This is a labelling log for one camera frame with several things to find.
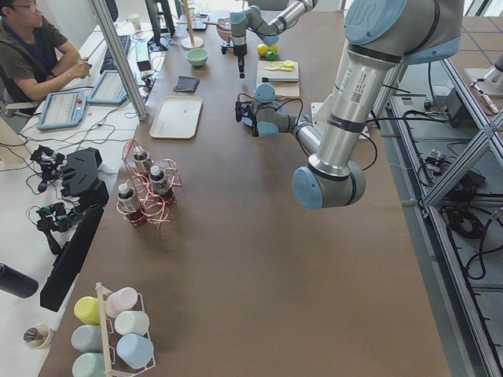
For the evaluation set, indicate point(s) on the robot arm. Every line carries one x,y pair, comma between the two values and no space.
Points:
251,19
379,35

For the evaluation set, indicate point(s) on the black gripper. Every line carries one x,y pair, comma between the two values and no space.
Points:
240,49
255,125

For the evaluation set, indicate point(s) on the copper wire bottle rack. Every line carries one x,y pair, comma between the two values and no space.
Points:
154,208

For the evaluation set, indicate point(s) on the aluminium frame post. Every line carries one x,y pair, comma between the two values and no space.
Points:
108,30

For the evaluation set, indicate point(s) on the yellow plastic knife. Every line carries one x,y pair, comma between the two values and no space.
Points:
278,68

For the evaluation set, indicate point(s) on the white wire cup rack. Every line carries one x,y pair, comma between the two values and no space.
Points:
114,365

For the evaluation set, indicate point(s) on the green lime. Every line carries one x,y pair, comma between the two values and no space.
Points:
271,56

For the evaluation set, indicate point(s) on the top bottle white cap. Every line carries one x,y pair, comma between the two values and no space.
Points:
158,181

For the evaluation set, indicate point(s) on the steel muddler black tip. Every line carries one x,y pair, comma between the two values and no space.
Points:
279,80

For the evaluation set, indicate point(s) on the paper cup with utensils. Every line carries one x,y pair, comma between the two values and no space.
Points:
38,337

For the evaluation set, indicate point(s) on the grey cup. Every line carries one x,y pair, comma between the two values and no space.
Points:
87,339

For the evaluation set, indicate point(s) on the blue cup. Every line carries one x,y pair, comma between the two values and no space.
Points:
135,350

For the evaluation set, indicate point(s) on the pink cup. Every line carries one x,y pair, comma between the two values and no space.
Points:
119,301

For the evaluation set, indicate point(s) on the wooden cup stand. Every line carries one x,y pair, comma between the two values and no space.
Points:
192,41

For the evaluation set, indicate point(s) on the upper yellow lemon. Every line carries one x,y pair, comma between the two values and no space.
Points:
262,50

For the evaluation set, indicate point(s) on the yellow cup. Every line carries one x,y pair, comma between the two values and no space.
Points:
86,310

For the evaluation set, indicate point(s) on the pink bowl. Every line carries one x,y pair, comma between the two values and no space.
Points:
223,28

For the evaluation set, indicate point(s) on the lower left bottle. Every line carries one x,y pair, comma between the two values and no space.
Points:
142,160

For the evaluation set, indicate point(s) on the lemon half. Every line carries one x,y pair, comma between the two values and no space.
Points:
288,64

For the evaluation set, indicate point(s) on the grey folded cloth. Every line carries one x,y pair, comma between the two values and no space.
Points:
186,84

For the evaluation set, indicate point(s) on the seated person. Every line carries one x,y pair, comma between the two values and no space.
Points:
36,59

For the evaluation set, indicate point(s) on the mint green cup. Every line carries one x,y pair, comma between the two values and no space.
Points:
89,365

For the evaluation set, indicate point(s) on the wooden cutting board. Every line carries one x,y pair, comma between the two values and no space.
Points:
283,75

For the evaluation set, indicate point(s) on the black bottle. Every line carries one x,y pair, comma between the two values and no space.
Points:
16,283

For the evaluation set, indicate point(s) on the green bowl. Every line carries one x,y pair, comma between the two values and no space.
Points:
197,57

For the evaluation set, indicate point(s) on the blue teach pendant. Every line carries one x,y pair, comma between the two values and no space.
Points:
62,110

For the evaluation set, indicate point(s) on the white cup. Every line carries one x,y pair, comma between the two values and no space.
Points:
132,321

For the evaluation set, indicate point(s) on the blue plate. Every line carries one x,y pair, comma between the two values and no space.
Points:
275,105

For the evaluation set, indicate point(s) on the cream serving tray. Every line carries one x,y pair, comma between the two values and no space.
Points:
176,118

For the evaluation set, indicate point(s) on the lower right bottle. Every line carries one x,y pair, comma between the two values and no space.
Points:
129,203

